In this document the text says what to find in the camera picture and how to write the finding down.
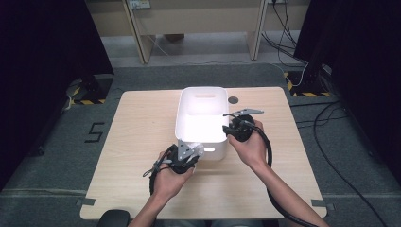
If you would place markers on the grey tape strip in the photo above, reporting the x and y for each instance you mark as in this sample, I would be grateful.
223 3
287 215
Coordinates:
318 202
85 201

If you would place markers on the white plastic bin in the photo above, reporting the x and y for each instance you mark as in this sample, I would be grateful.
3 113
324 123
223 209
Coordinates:
201 126

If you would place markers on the person's right hand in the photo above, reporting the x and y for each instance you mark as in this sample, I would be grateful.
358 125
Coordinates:
252 151

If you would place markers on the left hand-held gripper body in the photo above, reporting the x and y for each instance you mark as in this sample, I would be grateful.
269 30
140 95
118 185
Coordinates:
183 151

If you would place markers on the beige wooden desk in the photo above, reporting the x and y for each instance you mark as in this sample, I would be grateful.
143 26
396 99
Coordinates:
201 19

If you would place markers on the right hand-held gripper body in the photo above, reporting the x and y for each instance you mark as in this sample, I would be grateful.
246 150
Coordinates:
242 129

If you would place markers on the white wall socket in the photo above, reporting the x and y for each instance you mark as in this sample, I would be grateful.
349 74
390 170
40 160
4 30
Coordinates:
140 3

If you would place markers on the black curtain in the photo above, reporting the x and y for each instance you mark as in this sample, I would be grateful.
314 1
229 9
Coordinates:
372 78
38 78

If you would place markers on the person's left hand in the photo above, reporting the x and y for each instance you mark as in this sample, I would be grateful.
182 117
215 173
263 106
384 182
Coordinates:
170 184

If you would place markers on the white knitted cloth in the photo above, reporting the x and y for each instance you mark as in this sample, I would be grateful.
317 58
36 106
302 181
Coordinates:
198 147

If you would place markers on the black stand with striped tape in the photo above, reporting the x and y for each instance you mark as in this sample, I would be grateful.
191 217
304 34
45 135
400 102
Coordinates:
310 83
94 88

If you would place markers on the grey round disc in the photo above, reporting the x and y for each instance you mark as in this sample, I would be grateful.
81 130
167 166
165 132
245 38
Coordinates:
233 100

